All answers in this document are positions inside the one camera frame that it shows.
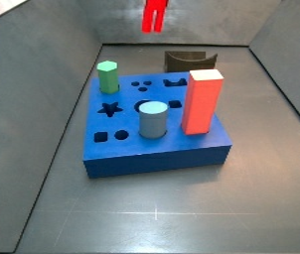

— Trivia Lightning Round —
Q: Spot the blue shape-sorting board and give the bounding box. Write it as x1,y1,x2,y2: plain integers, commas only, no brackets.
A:
83,72,232,178

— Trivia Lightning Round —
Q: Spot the red square-circle peg object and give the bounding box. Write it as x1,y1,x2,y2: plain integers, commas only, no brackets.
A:
141,0,169,33

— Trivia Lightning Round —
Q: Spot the light blue cylinder peg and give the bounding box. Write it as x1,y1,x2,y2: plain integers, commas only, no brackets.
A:
139,101,169,139

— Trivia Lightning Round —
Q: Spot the black curved holder stand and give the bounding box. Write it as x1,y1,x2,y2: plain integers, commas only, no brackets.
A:
165,51,218,72

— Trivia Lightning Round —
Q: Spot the green hexagonal peg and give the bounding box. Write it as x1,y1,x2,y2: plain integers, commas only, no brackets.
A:
97,61,119,94

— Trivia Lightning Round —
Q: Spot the red square block peg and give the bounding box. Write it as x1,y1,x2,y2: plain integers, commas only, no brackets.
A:
182,69,225,135

